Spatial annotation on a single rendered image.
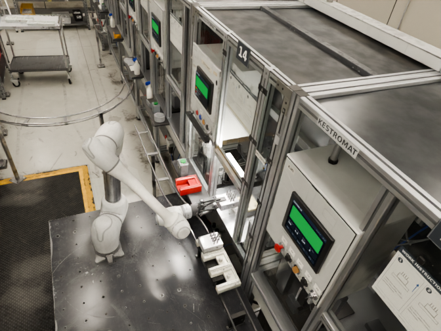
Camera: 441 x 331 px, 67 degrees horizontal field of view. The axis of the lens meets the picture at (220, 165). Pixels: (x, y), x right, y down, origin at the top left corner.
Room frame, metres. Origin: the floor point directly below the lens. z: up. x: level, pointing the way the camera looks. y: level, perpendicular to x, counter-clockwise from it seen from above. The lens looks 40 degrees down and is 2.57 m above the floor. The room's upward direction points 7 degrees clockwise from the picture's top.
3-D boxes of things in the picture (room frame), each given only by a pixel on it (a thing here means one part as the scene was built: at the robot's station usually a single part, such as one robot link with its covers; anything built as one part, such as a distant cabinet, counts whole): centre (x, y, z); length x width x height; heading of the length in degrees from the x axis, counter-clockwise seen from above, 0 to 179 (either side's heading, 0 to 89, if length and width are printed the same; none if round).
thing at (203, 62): (1.90, 0.06, 1.60); 0.42 x 0.29 x 0.46; 28
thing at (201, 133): (1.84, 0.18, 1.37); 0.36 x 0.04 x 0.04; 28
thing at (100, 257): (1.26, 0.66, 0.71); 0.22 x 0.18 x 0.06; 28
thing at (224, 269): (1.16, -0.05, 0.84); 0.36 x 0.14 x 0.10; 28
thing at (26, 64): (4.67, 2.91, 0.47); 0.84 x 0.53 x 0.94; 112
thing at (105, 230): (1.29, 0.67, 0.85); 0.18 x 0.16 x 0.22; 2
